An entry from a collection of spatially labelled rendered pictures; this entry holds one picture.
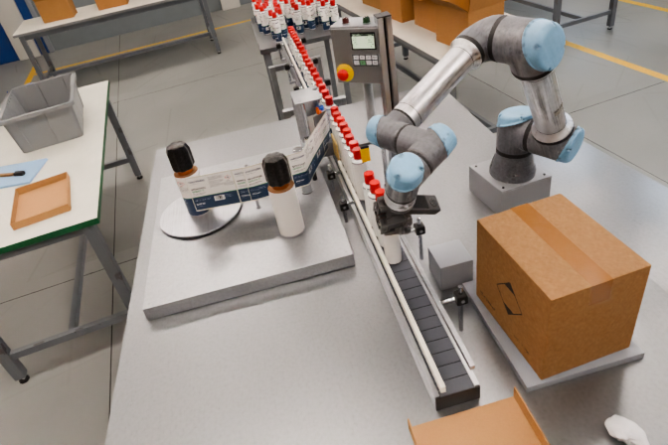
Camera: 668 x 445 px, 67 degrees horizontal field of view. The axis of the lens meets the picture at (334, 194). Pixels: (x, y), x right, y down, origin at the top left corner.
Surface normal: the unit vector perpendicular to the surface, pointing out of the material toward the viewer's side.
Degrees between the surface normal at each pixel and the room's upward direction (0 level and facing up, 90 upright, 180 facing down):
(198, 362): 0
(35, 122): 95
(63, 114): 95
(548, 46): 83
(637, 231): 0
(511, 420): 0
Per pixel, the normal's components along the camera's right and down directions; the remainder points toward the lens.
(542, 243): -0.15, -0.81
